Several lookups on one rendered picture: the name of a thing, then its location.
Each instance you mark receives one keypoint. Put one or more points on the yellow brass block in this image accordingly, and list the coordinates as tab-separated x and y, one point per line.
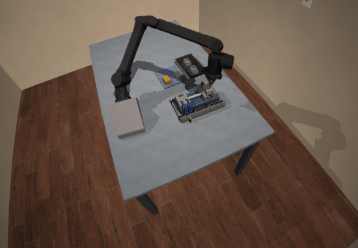
166	80

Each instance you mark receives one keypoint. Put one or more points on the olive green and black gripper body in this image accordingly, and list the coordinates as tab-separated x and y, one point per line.
210	73

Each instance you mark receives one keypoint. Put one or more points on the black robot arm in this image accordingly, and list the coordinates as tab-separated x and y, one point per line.
122	75

